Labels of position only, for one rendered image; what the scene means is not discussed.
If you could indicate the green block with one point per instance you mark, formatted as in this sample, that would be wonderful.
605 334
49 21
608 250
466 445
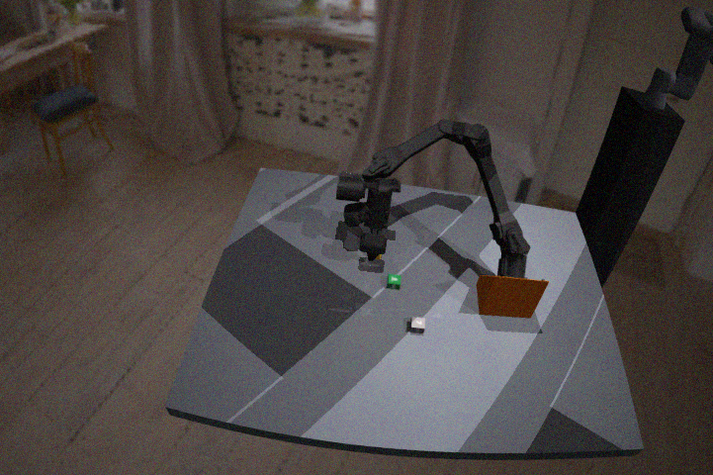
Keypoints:
394 281

